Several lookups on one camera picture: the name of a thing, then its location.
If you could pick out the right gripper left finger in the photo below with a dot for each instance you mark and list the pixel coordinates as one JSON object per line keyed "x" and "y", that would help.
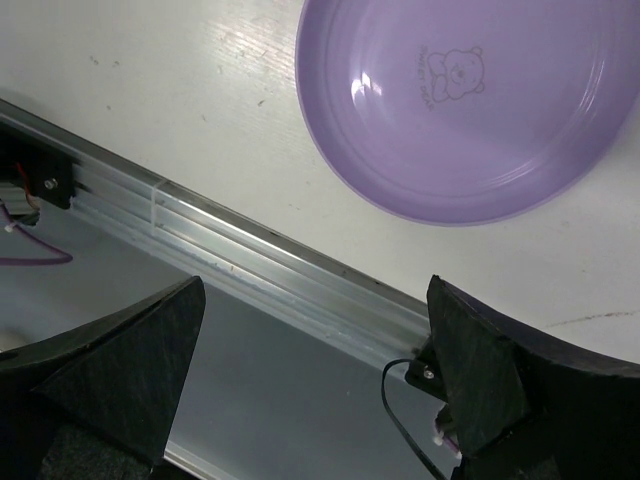
{"x": 99, "y": 401}

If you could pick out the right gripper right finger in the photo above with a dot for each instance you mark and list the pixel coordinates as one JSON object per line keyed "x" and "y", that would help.
{"x": 527, "y": 405}

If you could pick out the purple plate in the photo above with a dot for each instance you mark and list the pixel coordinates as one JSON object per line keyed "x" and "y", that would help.
{"x": 465, "y": 112}

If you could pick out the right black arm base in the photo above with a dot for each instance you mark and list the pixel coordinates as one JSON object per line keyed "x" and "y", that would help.
{"x": 423, "y": 373}

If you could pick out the aluminium mounting rail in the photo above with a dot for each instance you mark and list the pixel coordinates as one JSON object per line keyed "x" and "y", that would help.
{"x": 308, "y": 291}

